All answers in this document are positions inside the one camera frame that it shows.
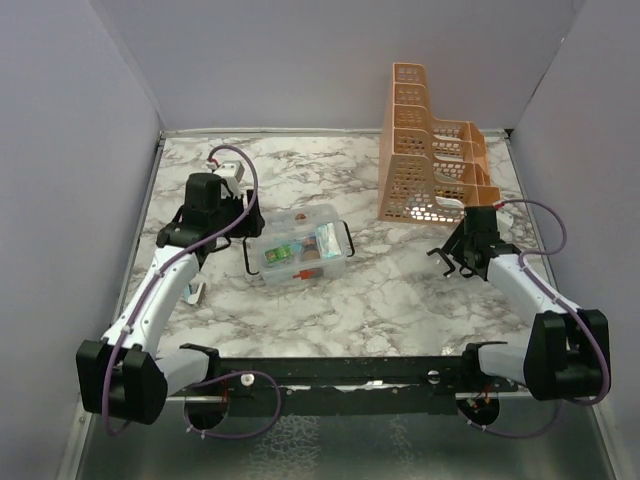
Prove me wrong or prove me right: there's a clear first aid box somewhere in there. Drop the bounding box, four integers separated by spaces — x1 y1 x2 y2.
243 204 355 285

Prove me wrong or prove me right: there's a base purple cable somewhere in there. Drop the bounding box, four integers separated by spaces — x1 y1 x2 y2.
183 372 282 441
457 389 564 439

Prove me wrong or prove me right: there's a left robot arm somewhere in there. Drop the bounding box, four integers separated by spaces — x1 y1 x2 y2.
76 167 264 425

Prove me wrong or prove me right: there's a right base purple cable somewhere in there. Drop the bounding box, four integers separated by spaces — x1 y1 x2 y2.
457 389 564 439

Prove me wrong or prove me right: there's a small green box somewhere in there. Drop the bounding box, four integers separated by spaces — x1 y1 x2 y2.
264 244 294 265

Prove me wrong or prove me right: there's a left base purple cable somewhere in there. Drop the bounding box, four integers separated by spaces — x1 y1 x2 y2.
183 372 282 441

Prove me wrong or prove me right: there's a silver teal-header packet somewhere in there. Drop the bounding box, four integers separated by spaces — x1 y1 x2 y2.
315 222 343 259

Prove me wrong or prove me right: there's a black front frame bar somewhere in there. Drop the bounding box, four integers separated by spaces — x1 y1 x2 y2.
170 356 517 417

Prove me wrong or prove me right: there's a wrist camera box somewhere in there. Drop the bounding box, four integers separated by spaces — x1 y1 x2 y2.
207 160 245 198
493 201 514 232

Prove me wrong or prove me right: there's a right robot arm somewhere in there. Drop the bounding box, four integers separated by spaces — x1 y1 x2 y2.
447 204 611 405

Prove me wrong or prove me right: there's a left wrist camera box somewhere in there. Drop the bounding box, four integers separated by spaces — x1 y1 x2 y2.
207 160 245 198

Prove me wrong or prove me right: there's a small white clip piece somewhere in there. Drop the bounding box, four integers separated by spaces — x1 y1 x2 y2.
183 283 206 305

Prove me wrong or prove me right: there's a black box handle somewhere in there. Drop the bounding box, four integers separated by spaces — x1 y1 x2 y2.
242 237 260 277
427 224 467 277

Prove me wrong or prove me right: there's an orange plastic file rack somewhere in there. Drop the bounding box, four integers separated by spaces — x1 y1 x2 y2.
377 63 501 225

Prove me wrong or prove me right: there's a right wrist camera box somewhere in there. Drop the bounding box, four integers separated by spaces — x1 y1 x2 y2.
493 201 514 232

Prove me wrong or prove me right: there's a brown orange-cap medicine bottle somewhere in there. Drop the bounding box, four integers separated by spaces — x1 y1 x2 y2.
301 237 321 262

